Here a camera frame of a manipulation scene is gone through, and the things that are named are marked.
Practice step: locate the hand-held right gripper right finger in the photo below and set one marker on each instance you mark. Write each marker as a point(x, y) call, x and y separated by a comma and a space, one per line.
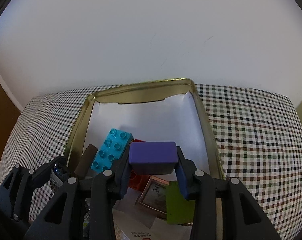
point(183, 182)

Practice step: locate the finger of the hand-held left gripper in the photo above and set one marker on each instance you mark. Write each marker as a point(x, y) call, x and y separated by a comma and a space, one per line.
point(23, 195)
point(48, 171)

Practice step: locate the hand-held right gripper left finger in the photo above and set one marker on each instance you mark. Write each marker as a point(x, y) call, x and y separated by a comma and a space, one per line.
point(124, 180)

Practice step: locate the red building block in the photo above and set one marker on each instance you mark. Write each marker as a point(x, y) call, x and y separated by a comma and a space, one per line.
point(138, 181)

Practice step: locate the green building block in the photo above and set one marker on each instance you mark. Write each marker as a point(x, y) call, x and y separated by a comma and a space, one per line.
point(177, 205)

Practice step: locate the copper framed mirror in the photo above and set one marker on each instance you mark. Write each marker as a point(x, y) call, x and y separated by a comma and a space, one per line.
point(153, 195)

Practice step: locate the blue building block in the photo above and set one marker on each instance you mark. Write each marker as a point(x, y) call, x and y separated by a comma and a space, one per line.
point(108, 150)

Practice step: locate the purple cube box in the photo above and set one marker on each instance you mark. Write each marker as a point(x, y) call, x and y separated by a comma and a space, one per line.
point(153, 155)

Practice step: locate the brown folding comb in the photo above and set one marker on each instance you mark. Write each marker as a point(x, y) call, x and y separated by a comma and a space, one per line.
point(87, 157)

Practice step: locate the gold metal tin box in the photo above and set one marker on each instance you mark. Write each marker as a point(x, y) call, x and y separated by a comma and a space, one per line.
point(141, 90)

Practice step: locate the white paper liner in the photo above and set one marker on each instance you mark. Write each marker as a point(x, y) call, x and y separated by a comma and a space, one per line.
point(153, 120)

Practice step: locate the brown wooden door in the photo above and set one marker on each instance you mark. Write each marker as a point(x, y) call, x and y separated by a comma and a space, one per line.
point(1, 120)

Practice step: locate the checked tablecloth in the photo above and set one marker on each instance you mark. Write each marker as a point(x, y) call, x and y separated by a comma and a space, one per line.
point(253, 130)

